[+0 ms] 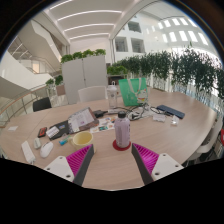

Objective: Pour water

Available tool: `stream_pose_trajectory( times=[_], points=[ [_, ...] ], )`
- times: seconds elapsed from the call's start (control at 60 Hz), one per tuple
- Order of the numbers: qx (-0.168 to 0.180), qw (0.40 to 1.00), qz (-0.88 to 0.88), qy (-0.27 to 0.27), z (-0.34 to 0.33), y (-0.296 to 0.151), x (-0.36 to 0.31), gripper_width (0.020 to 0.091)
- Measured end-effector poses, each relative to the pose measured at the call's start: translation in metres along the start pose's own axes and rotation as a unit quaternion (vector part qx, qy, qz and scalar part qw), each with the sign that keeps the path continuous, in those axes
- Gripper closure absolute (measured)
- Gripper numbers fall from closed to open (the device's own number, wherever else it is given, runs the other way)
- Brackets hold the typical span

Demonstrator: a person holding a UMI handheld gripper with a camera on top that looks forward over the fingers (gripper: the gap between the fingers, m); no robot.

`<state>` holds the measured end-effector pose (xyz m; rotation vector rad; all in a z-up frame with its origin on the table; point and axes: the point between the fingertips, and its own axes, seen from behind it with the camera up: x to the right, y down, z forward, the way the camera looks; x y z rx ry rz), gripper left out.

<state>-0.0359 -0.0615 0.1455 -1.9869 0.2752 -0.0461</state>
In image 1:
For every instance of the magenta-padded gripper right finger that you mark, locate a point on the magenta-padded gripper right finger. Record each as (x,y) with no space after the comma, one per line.
(165,164)

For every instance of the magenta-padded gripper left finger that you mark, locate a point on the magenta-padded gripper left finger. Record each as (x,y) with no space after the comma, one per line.
(60,165)

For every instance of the purple drink bottle black cap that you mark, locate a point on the purple drink bottle black cap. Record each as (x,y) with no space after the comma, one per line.
(122,131)

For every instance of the clear plastic water bottle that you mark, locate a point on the clear plastic water bottle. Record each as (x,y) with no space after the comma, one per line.
(112,95)

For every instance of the white computer mouse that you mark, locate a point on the white computer mouse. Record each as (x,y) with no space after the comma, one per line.
(46,149)

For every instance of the small blue tube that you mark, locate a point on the small blue tube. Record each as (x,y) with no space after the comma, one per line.
(64,140)

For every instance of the small grey-white computer mouse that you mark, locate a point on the small grey-white computer mouse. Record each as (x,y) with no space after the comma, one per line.
(37,143)

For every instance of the pale yellow mug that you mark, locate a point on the pale yellow mug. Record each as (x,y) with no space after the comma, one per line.
(82,138)

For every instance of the small red and black device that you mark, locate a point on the small red and black device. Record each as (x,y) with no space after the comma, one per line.
(42,132)

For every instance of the printed book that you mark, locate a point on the printed book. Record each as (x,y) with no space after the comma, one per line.
(82,120)

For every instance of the white chair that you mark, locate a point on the white chair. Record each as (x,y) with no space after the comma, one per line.
(92,93)
(210,140)

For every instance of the flat round red coaster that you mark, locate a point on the flat round red coaster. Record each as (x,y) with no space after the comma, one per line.
(115,146)

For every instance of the dark blue flat case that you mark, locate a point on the dark blue flat case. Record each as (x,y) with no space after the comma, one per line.
(170,111)

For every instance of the white paper sheet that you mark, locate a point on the white paper sheet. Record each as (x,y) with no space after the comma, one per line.
(13,128)

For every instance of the colourful sticker sheet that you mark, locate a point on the colourful sticker sheet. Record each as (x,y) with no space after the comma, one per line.
(105,125)

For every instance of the black chair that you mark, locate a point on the black chair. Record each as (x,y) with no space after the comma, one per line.
(42,104)

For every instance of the glass railing wooden handrail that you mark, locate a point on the glass railing wooden handrail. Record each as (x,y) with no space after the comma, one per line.
(20,100)

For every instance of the green tote bag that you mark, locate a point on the green tote bag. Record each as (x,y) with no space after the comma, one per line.
(131,91)

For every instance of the potted green plants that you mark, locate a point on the potted green plants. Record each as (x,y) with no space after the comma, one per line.
(54,80)

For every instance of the white two-door cabinet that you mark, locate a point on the white two-door cabinet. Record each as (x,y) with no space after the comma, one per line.
(84,76)

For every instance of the green plant hedge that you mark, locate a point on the green plant hedge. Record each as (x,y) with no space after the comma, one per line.
(176,66)

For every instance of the green plants atop cabinet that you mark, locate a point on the green plants atop cabinet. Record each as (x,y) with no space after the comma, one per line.
(83,55)

